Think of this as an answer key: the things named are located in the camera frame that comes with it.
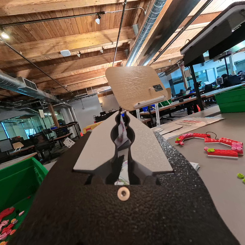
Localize pile of loose lego pieces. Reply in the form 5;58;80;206
0;207;25;245

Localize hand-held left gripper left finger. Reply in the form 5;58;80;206
73;111;120;184

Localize white instruction sheet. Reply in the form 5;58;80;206
63;137;75;148

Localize red lego bar with leaf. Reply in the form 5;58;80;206
204;146;239;159

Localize wooden office desk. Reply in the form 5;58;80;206
140;95;206;115

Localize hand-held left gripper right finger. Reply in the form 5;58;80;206
125;112;174;184

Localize green lego parts bin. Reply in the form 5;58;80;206
0;157;48;245

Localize black ceiling pipe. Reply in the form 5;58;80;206
112;0;127;66
0;36;73;94

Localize red lego heart frame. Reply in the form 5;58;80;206
175;131;244;155

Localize black office chair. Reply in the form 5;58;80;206
29;132;56;159

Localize stacked green storage bins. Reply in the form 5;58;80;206
214;85;245;114

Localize large black monitor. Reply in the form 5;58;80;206
180;2;245;66

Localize black light track bar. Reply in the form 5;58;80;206
0;11;105;27

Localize flat printed paper sheet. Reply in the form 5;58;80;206
167;117;225;134

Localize black monitor stand pole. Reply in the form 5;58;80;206
189;65;204;111

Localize wooden book stand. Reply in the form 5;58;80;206
105;66;183;135

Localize long spiral ventilation duct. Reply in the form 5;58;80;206
125;0;167;67

